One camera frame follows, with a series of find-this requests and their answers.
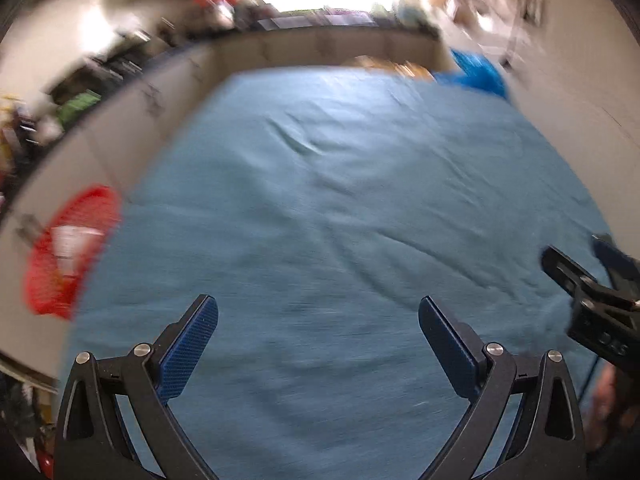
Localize yellow plastic bag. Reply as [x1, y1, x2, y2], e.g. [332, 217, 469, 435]
[345, 55, 436, 81]

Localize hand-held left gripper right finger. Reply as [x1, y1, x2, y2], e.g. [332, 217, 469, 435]
[418, 296, 587, 480]

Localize beige lower cabinets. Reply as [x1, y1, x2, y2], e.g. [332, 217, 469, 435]
[0, 30, 446, 241]

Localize blue plastic bag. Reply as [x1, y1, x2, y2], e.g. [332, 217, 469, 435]
[432, 49, 511, 101]

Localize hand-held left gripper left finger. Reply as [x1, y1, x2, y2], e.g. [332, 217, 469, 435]
[54, 294, 220, 480]

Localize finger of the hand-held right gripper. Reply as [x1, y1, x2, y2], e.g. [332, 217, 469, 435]
[541, 245, 640, 311]
[592, 234, 640, 292]

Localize green vegetable leaves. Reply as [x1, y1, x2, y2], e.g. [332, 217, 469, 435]
[55, 90, 103, 126]

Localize red mesh basket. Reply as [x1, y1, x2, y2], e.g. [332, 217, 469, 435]
[26, 186, 123, 321]

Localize black kitchen countertop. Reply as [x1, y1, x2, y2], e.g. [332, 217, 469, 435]
[0, 25, 441, 221]

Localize person's right hand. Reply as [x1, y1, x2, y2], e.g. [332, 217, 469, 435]
[587, 364, 640, 453]

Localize blue tablecloth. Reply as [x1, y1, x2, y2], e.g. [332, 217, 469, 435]
[60, 67, 618, 480]

